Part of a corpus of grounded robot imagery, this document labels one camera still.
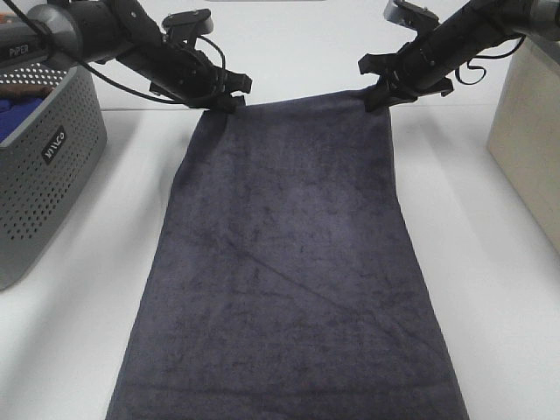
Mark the beige fabric storage box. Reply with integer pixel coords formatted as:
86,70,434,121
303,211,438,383
487,38,559,249

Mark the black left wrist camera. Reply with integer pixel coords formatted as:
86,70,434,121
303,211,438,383
162,9,214,41

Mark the blue cloth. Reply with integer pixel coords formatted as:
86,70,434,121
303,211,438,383
0,97,43,143

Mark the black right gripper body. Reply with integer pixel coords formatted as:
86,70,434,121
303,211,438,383
376,41,453,105

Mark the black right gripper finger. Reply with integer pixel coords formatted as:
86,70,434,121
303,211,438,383
358,53,397,75
364,85,400,113

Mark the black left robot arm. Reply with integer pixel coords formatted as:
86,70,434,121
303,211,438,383
26,1,252,113

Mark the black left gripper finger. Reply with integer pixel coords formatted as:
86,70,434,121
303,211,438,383
220,71,253,94
203,94,246,114

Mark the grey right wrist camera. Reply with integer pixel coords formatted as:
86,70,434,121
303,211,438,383
383,0,439,33

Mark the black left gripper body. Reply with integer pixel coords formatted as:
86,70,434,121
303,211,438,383
148,43,228,109

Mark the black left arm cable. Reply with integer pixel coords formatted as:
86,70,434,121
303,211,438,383
3,0,228,106

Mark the brown cloth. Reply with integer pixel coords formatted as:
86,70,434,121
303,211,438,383
0,84,53,99

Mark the grey perforated plastic basket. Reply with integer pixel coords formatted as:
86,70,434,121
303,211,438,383
0,8,109,292

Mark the dark grey towel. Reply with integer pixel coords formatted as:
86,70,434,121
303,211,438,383
107,91,467,419

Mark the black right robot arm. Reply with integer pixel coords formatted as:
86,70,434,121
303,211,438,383
358,1,559,112

